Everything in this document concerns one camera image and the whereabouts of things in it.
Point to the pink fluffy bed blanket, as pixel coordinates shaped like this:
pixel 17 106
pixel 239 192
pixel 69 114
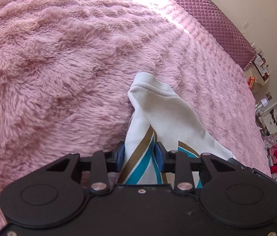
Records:
pixel 66 67

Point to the white table lamp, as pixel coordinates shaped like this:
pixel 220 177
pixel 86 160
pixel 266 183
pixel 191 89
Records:
pixel 264 102

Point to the red snack bag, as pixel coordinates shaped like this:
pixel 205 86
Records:
pixel 251 82

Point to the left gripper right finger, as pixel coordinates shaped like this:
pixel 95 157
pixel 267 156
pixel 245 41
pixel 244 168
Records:
pixel 177 163

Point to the cream bedside table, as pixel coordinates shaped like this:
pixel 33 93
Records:
pixel 259 70

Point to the purple quilted headboard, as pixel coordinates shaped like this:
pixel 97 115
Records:
pixel 222 28

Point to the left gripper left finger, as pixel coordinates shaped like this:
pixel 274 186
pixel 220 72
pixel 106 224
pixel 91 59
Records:
pixel 103 163

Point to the white sweatshirt with print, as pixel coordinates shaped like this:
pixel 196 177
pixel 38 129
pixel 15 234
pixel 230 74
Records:
pixel 160 115

